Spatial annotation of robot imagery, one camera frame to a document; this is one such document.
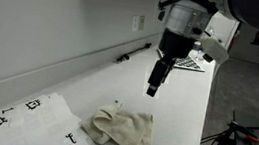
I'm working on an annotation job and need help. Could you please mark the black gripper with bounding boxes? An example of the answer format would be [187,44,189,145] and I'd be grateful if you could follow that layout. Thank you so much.
[144,26,198,103]

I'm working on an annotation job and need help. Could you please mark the beige cloth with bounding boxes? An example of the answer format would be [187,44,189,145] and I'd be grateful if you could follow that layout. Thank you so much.
[78,96,159,145]

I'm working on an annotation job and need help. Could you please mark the checkerboard calibration board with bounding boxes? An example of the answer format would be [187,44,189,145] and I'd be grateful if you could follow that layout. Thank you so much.
[155,47,208,73]

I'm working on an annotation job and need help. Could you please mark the small marker-printed paper sheet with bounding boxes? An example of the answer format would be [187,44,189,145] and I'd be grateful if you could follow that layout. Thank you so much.
[58,120,92,145]

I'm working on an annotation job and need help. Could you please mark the large marker-printed paper sheet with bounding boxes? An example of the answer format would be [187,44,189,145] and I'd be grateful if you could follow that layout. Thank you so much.
[0,85,86,145]

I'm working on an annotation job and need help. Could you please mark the beige wall outlet plate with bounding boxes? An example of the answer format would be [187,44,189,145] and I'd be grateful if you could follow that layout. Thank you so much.
[137,14,147,32]

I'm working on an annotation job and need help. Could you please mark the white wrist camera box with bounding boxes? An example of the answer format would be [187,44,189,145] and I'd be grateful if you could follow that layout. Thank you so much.
[195,33,233,66]

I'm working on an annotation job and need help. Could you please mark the white wall outlet plate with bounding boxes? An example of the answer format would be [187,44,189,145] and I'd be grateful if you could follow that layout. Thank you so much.
[131,15,141,33]

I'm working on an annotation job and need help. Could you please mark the orange-handled black clamp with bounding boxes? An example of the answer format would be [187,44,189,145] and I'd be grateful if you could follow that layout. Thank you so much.
[226,120,259,144]

